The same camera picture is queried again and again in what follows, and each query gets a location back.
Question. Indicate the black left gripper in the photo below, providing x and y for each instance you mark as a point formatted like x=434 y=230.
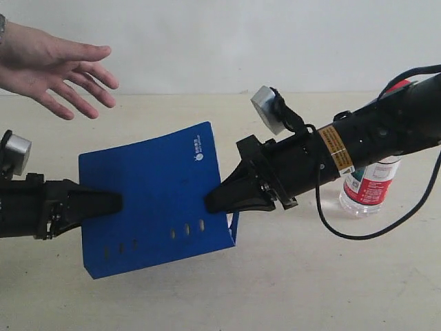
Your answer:
x=58 y=207

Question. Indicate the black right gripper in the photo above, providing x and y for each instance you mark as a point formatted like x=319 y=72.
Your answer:
x=273 y=171

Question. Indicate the blue notebook cover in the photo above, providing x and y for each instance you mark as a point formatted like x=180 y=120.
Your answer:
x=163 y=182

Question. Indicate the clear plastic water bottle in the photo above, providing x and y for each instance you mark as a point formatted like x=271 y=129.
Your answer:
x=364 y=191

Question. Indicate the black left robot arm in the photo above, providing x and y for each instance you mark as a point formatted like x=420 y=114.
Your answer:
x=16 y=200

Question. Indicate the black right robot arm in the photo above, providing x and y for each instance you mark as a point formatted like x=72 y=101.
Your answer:
x=402 y=121

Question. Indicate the grey sleeved person forearm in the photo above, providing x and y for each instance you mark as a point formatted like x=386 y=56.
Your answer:
x=3 y=23

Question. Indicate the bare person hand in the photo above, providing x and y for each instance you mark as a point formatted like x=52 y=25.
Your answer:
x=39 y=66

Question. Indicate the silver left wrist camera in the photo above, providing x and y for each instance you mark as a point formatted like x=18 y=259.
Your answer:
x=16 y=154

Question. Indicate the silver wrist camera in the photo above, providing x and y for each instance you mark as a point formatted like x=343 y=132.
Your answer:
x=264 y=102
x=16 y=154

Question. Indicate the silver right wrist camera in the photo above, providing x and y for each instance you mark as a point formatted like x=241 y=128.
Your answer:
x=264 y=102

